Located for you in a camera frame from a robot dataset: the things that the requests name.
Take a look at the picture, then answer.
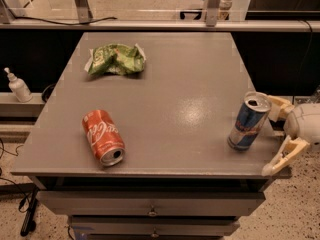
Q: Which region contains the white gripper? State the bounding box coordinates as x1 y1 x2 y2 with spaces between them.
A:
261 95 320 176

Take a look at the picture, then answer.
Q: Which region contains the silver blue redbull can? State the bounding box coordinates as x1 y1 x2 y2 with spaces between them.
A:
227 92 272 151

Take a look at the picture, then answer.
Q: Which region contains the red coca-cola can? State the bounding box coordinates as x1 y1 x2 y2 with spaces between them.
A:
82 110 125 167

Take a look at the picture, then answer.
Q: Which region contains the grey drawer cabinet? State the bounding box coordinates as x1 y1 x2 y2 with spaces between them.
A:
13 32 279 240

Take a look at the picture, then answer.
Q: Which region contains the upper drawer knob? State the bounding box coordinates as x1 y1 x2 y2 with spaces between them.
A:
147 206 158 217

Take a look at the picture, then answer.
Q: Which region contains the drawer knob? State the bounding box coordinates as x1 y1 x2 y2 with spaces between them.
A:
147 206 158 217
150 229 160 239

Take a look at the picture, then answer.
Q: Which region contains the lower drawer knob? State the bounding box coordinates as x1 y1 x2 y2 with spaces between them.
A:
150 229 160 239

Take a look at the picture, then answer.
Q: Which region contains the green crumpled chip bag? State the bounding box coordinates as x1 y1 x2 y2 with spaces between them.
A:
84 43 146 76

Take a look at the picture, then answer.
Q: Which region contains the white pump bottle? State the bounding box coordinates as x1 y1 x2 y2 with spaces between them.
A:
4 67 33 103

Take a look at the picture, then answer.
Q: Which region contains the black floor stand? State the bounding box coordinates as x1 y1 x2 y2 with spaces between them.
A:
20 188 38 237

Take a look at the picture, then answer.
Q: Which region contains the metal frame post right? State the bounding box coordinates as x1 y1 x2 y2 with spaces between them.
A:
205 0 220 27

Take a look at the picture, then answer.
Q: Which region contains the metal frame post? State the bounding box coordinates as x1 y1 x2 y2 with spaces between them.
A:
205 0 220 27
74 0 93 24

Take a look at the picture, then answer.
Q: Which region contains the metal frame post left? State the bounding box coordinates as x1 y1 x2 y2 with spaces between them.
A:
74 0 93 24

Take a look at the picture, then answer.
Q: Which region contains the black cable on ledge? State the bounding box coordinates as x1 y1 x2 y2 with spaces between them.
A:
6 0 118 26

